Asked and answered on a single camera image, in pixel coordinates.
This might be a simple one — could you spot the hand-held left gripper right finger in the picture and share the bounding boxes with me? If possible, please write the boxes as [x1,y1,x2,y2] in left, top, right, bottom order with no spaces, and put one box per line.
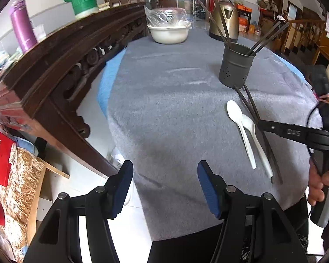
[197,160,309,263]

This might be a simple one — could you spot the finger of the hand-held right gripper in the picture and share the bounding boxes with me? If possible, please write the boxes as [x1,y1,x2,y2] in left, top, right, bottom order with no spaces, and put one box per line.
[258,120,329,151]

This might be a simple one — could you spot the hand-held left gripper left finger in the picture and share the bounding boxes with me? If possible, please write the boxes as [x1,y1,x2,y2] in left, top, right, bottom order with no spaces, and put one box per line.
[22,160,134,263]

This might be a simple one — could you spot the white plastic spoon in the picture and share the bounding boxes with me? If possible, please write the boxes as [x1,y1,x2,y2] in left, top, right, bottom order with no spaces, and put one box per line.
[241,114,274,178]
[226,100,257,170]

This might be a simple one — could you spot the dark wooden chopstick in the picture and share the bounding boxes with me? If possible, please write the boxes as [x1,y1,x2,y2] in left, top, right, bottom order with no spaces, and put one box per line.
[233,86,275,184]
[243,85,283,185]
[198,0,227,44]
[211,0,231,46]
[252,22,290,57]
[248,19,282,55]

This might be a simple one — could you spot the dark metal utensil holder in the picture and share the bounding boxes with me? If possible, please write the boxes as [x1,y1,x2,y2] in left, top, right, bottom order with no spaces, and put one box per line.
[218,42,256,89]

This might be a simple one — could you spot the person's right hand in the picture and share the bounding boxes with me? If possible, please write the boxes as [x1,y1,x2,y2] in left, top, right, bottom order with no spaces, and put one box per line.
[308,164,329,206]

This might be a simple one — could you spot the person's black pants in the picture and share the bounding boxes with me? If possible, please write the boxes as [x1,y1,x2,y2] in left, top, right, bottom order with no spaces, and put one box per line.
[148,194,309,263]

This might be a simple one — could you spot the grey tablecloth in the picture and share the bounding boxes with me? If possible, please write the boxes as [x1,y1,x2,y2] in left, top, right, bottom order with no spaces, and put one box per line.
[107,27,322,242]

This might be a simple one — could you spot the wooden crate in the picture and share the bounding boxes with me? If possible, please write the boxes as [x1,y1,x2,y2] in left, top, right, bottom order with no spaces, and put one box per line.
[26,157,70,245]

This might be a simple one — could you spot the wooden stair railing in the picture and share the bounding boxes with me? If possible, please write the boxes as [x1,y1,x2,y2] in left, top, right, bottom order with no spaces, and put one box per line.
[273,19,327,66]

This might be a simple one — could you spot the clear bag of tan flakes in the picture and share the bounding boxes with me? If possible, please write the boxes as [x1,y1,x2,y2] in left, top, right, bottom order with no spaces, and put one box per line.
[0,146,46,261]

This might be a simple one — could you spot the blue tablecloth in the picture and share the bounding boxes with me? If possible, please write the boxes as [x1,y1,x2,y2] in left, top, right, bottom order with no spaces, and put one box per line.
[97,46,316,118]

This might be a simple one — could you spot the orange cardboard box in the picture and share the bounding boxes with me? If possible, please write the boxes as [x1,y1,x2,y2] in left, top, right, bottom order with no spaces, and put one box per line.
[238,4,253,33]

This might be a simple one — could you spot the red paper bag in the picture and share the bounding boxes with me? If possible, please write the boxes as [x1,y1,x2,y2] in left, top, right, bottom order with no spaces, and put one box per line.
[0,124,17,187]

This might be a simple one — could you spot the brass electric kettle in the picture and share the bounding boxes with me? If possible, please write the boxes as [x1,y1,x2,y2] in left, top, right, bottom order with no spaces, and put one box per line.
[208,0,240,40]

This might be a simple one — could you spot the carved dark wooden sideboard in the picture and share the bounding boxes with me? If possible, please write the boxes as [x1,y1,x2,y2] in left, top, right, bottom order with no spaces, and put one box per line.
[0,1,150,178]

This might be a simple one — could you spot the white basin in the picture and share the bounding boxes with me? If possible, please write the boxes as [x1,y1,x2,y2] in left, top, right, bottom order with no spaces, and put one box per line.
[147,22,192,44]

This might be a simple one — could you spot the clear plastic bag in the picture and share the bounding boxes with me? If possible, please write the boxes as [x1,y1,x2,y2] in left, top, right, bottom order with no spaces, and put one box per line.
[144,7,187,29]

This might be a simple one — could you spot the pile of white packets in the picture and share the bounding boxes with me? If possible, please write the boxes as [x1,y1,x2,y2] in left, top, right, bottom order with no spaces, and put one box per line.
[0,51,20,88]

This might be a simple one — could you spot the clear plastic cup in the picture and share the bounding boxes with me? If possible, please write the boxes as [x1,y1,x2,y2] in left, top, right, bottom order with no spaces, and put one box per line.
[33,25,47,43]

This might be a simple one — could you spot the brown wooden chair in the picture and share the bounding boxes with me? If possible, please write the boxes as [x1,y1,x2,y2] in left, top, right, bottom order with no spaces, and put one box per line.
[109,0,146,7]

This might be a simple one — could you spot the purple insulated bottle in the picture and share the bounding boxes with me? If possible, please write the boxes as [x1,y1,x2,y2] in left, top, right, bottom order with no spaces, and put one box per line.
[10,0,38,53]

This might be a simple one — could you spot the black cable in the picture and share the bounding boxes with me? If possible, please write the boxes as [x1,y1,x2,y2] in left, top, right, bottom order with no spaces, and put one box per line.
[307,103,322,176]

